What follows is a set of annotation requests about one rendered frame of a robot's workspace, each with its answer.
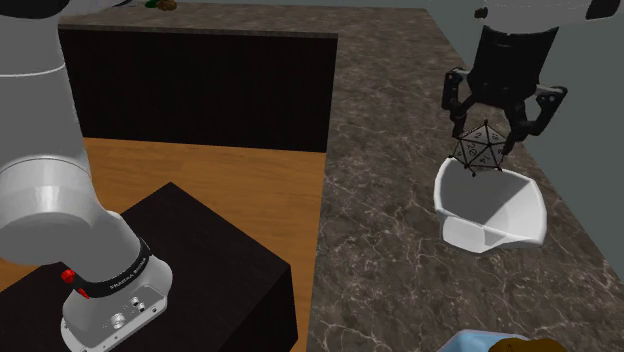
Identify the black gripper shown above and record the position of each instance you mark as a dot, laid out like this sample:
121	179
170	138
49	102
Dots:
509	63

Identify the white twenty-sided die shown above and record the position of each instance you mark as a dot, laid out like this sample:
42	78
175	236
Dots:
480	148

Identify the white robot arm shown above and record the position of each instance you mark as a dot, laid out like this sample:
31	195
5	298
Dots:
44	195

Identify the white angular bowl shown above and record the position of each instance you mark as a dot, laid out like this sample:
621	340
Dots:
487	204

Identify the light blue container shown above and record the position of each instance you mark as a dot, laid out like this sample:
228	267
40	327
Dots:
463	341

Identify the brown lumpy object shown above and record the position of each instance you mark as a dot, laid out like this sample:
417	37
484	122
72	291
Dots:
526	345

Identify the dark counter cabinet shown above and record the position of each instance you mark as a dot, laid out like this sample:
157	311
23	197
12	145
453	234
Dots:
195	92

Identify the dark robot stand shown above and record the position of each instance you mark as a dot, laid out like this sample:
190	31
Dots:
204	253

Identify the small brown round object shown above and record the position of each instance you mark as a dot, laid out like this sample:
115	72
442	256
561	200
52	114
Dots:
167	4

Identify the small green object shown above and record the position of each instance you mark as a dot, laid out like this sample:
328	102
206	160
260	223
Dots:
151	4

